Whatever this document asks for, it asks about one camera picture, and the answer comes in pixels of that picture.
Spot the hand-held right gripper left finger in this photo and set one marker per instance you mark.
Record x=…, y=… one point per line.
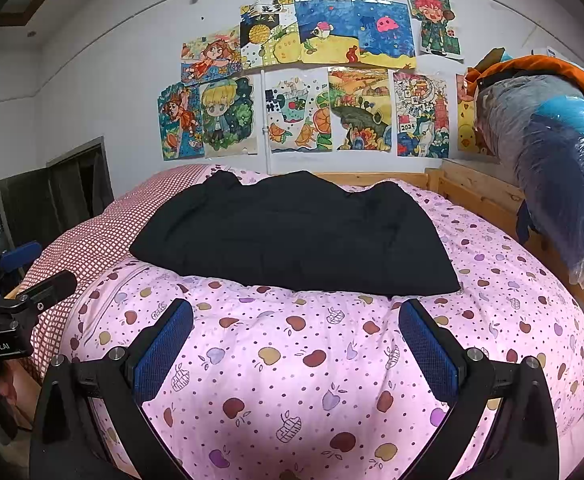
x=164, y=347

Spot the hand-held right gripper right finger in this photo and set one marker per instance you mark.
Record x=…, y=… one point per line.
x=424, y=345

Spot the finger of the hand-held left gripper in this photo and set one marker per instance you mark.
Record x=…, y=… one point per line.
x=19, y=255
x=52, y=285

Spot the black jacket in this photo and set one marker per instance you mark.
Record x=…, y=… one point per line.
x=297, y=230

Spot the person's left hand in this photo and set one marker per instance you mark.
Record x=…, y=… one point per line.
x=14, y=387

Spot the dark door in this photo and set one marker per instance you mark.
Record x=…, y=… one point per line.
x=57, y=195

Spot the pink apple-print quilt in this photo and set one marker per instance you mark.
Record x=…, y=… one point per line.
x=297, y=350

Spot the swimming orange-haired figure drawing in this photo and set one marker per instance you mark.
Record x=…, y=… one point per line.
x=179, y=122

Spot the clear plastic bag of bedding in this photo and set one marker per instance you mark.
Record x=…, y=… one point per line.
x=546, y=160

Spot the yellow chick drawing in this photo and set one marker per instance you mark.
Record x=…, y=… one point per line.
x=466, y=120

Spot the city tower drawing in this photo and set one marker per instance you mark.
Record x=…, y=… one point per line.
x=420, y=115

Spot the blond character drawing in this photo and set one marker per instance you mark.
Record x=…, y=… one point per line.
x=227, y=117

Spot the hill landscape drawing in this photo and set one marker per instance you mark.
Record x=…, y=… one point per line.
x=357, y=110

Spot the orange fruit slices drawing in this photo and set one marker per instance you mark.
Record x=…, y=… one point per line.
x=297, y=112

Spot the orange-haired girl drawing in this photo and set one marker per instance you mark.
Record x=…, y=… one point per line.
x=211, y=57

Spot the orange cloth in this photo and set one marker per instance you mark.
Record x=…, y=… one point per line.
x=566, y=67

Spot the pink jellyfish drawing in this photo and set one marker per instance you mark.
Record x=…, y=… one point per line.
x=384, y=30

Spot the white box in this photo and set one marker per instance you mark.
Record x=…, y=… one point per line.
x=559, y=52

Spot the red-haired character drawing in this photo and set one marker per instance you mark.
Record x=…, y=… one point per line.
x=432, y=22

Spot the pineapple drawing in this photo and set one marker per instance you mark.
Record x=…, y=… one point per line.
x=267, y=35

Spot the fish on blue sea drawing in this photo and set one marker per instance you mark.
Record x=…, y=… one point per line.
x=324, y=27

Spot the wooden bed frame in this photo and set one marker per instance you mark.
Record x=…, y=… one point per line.
x=476, y=180

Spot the white wall pipe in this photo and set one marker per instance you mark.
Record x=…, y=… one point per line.
x=267, y=160

